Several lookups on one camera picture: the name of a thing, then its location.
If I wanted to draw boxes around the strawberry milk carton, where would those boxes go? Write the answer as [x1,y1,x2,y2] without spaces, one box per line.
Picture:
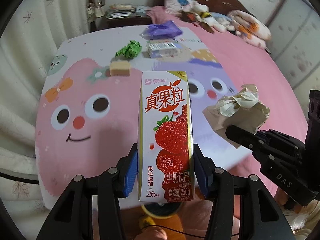
[138,70,194,203]

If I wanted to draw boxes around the brown paper bag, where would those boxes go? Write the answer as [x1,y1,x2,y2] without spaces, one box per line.
[202,84,270,148]

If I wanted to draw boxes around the cream plastic box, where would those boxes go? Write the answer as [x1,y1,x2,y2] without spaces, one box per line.
[109,61,131,76]

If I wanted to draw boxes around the green paper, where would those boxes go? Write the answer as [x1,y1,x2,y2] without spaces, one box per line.
[116,40,142,59]

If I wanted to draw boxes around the white purple medicine box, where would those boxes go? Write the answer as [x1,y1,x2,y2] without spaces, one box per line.
[147,42,181,58]

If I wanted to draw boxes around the purple plastic bag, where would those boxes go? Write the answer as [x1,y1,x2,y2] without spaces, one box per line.
[140,20,183,40]

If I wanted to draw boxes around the blue trash bin yellow rim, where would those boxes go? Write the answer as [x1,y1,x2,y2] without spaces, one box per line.
[141,202,182,219]

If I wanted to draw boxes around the person's right hand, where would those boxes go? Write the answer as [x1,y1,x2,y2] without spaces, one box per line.
[283,200,319,239]

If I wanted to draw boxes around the right pink trouser leg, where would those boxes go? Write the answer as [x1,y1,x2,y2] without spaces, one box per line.
[165,193,213,239]

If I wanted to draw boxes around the cartoon monster tablecloth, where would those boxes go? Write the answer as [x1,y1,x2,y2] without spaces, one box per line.
[35,24,266,210]

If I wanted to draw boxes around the white plush toy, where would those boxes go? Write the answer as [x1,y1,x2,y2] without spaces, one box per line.
[192,0,235,33]

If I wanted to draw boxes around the folded cartoon quilt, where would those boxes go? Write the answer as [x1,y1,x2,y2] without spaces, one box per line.
[227,10,272,49]

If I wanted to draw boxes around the stack of books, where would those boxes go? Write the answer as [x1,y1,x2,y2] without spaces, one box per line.
[106,4,136,19]

